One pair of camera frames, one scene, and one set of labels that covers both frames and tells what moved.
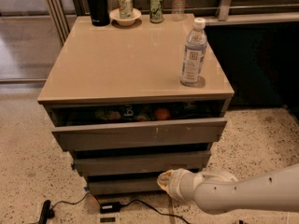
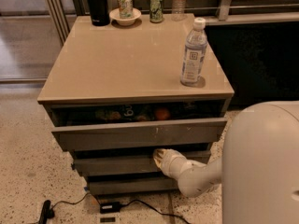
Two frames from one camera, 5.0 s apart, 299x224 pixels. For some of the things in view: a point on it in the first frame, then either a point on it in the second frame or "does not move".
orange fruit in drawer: x=163 y=114 does not move
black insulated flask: x=98 y=5 does not move
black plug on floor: x=47 y=213 does not move
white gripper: x=176 y=183 → x=168 y=161
